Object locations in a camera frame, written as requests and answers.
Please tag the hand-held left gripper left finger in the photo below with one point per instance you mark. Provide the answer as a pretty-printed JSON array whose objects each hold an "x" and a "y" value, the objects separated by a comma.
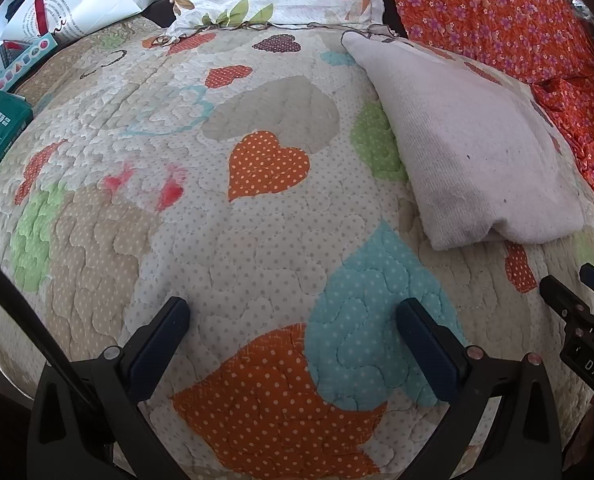
[{"x": 159, "y": 345}]

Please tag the white paper bag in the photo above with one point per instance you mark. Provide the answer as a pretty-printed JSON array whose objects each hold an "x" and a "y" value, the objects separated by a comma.
[{"x": 92, "y": 5}]

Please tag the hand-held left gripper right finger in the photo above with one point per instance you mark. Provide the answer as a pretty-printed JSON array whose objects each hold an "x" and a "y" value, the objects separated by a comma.
[{"x": 427, "y": 355}]

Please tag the small cream garment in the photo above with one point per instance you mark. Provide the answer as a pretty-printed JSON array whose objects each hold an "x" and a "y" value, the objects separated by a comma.
[{"x": 467, "y": 150}]

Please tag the heart-print quilted blanket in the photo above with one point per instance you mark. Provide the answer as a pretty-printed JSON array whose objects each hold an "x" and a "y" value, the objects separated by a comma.
[{"x": 257, "y": 260}]

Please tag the red floral cloth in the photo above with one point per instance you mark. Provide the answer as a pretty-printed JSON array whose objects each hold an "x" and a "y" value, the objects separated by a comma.
[{"x": 502, "y": 20}]

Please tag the shapes-print card box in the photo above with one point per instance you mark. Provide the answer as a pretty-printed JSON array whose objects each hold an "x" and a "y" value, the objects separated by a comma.
[{"x": 22, "y": 65}]

